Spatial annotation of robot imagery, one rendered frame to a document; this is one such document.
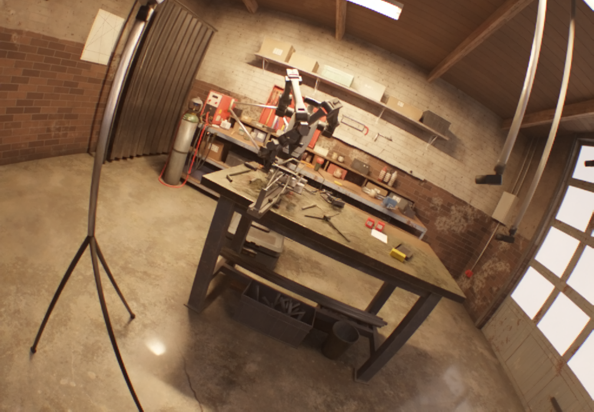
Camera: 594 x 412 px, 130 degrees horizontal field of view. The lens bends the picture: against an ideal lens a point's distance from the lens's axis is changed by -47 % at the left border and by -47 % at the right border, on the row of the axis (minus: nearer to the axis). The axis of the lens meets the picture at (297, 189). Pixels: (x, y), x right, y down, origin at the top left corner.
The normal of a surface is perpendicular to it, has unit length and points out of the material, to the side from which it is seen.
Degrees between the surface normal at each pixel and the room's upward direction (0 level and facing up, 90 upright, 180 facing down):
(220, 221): 90
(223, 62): 90
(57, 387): 0
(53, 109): 90
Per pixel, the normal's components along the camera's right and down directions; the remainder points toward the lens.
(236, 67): -0.17, 0.19
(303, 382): 0.40, -0.89
